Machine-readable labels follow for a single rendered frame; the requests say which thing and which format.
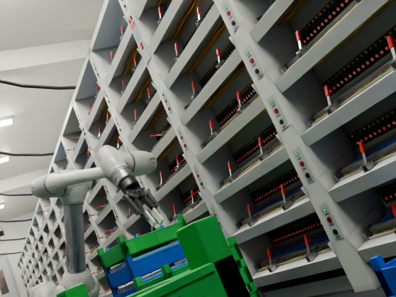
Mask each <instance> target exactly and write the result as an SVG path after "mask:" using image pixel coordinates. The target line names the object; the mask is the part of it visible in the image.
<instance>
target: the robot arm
mask: <svg viewBox="0 0 396 297"><path fill-rule="evenodd" d="M96 159H97V162H98V165H99V167H96V168H91V169H85V170H77V169H69V170H61V171H58V172H55V173H51V174H48V175H44V176H42V177H39V178H37V179H36V180H35V181H34V182H33V183H32V185H31V192H32V194H33V195H34V196H35V197H38V198H41V199H43V198H52V197H59V198H60V201H61V202H62V204H63V208H64V228H65V248H66V260H67V270H66V271H65V273H64V274H63V276H62V281H61V285H60V286H56V284H55V283H54V282H51V281H45V282H43V283H40V284H39V285H37V286H34V287H33V288H31V290H30V292H29V295H28V297H57V294H58V293H60V292H62V291H64V290H66V289H68V288H71V287H73V286H76V285H79V284H81V283H84V284H85V287H86V289H87V292H88V295H89V297H98V295H99V294H100V283H99V281H98V279H97V278H96V277H95V276H93V275H92V274H91V271H90V270H89V269H88V268H86V264H85V242H84V220H83V202H84V200H85V197H86V194H87V192H88V191H89V190H90V188H91V187H92V185H93V180H98V179H103V178H106V177H109V178H110V179H111V180H112V182H113V183H114V184H115V185H116V187H117V188H118V189H120V190H121V191H122V192H123V193H124V194H125V195H123V198H122V201H123V202H125V203H126V204H127V205H128V206H129V208H130V209H131V210H132V211H133V212H134V213H135V215H137V216H138V215H140V217H143V218H144V219H145V220H147V221H148V222H149V224H150V225H151V226H152V227H154V226H155V224H156V222H155V220H154V219H153V218H152V216H151V215H150V214H149V212H148V211H147V210H145V211H144V208H143V206H142V205H141V203H140V201H141V202H143V203H144V204H145V205H146V206H147V207H148V208H149V209H150V210H151V213H152V215H153V216H154V217H155V218H156V220H157V221H158V222H159V224H160V225H162V223H163V221H164V219H163V218H162V217H161V215H160V212H159V211H158V210H157V208H158V206H159V204H158V202H157V201H156V199H155V198H154V196H153V195H152V194H151V192H150V189H147V190H144V189H143V188H142V187H140V185H139V182H138V181H137V180H136V176H142V175H145V174H149V173H151V172H153V171H154V170H155V169H156V166H157V160H156V158H155V156H154V155H153V154H151V153H149V152H147V151H131V152H123V151H120V150H117V149H116V148H114V147H112V146H109V145H105V146H102V147H101V148H100V149H99V150H98V151H97V154H96Z"/></svg>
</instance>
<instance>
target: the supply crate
mask: <svg viewBox="0 0 396 297"><path fill-rule="evenodd" d="M177 220H178V222H177V223H175V224H172V225H169V226H166V227H163V228H161V229H160V228H156V229H155V230H154V231H152V232H149V233H146V234H144V235H141V236H138V237H135V238H132V239H130V240H126V241H125V238H124V236H123V235H120V236H118V237H117V241H118V245H116V246H115V247H113V248H111V249H110V250H108V251H106V252H104V250H103V248H100V249H97V253H98V257H99V259H100V262H101V265H102V267H103V270H104V269H107V268H110V267H112V266H115V265H118V264H120V263H123V262H125V258H126V257H129V256H131V257H132V258H135V257H137V256H140V255H143V254H145V253H147V252H151V251H152V250H155V249H158V248H161V247H163V246H165V245H168V244H169V243H171V242H174V241H175V240H177V239H178V238H177V235H176V232H177V231H178V230H179V229H181V228H183V227H185V226H187V224H186V222H185V219H184V217H183V215H182V214H181V215H178V216H177Z"/></svg>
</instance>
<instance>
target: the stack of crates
mask: <svg viewBox="0 0 396 297"><path fill-rule="evenodd" d="M227 241H228V243H229V248H230V250H231V252H232V255H233V257H234V259H235V262H237V264H238V267H239V271H240V274H241V276H242V278H243V280H244V282H245V285H247V288H248V290H249V294H250V297H260V295H259V292H258V290H257V287H256V285H255V283H254V281H253V278H252V276H251V274H250V272H249V269H248V267H247V264H246V262H245V260H244V258H243V255H242V253H241V251H240V249H239V246H238V244H237V242H236V239H235V237H234V236H231V237H229V238H227ZM161 270H162V273H163V275H161V276H159V277H157V278H155V279H152V280H150V281H148V282H146V283H142V281H141V277H140V276H139V277H137V278H135V279H133V282H134V285H135V287H136V291H137V292H138V291H140V290H143V289H145V288H148V287H150V286H152V285H155V284H157V283H159V282H162V281H165V280H166V279H169V278H172V277H174V276H176V275H179V274H181V273H183V272H186V271H188V270H190V267H189V264H186V265H184V266H182V267H180V268H177V269H175V270H173V271H171V268H170V265H169V264H165V265H163V266H161Z"/></svg>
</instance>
